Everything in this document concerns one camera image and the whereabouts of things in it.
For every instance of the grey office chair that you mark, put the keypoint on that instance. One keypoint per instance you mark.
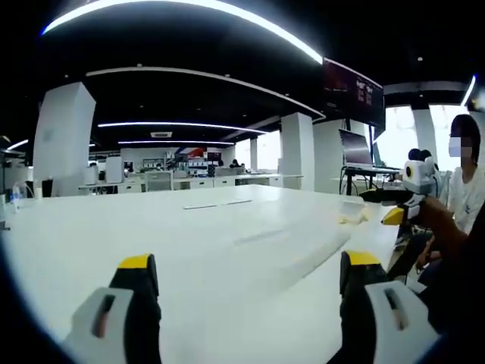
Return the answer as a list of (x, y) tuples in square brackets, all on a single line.
[(159, 181)]

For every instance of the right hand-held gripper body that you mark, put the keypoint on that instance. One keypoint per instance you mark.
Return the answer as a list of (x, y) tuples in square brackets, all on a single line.
[(418, 178)]

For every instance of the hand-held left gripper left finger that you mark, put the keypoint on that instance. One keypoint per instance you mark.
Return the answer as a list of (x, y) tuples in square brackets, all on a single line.
[(113, 314)]

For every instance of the long curved ceiling light strip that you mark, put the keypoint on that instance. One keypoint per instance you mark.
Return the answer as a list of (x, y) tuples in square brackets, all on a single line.
[(227, 9)]

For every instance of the short ceiling light strip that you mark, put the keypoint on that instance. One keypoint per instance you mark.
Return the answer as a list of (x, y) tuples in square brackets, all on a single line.
[(470, 90), (18, 145)]

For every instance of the hanging dark display screen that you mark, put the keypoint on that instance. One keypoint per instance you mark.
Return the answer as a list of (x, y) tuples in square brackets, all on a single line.
[(352, 91)]

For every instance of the row of white office desks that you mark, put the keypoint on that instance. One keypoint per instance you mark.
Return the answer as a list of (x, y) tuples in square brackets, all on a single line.
[(197, 182)]

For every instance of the white cabinet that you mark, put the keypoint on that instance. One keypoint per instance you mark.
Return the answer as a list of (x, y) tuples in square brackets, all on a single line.
[(114, 170)]

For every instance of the black frame desk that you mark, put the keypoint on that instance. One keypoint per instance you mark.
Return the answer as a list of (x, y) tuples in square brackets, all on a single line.
[(371, 172)]

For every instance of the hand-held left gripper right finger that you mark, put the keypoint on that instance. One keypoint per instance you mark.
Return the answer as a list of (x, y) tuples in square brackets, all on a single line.
[(379, 314)]

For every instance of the clear plastic bottle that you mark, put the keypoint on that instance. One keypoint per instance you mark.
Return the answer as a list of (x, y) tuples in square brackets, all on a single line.
[(22, 195)]

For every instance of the ceiling air vent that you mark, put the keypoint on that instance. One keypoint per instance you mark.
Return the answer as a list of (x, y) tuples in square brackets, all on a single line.
[(161, 134)]

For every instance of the clear plastic storage box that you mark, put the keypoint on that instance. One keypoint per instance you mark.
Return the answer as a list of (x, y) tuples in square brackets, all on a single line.
[(352, 212)]

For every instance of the background shelf with boxes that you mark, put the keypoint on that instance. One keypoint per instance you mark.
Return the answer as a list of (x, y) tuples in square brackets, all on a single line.
[(193, 163)]

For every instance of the open laptop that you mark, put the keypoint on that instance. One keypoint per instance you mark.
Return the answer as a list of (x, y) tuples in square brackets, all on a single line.
[(356, 148)]

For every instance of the person's right hand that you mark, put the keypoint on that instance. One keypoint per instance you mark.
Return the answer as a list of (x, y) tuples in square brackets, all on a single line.
[(437, 214)]

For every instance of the flat white bar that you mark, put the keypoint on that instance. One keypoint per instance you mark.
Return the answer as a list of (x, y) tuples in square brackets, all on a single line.
[(239, 202), (199, 206)]

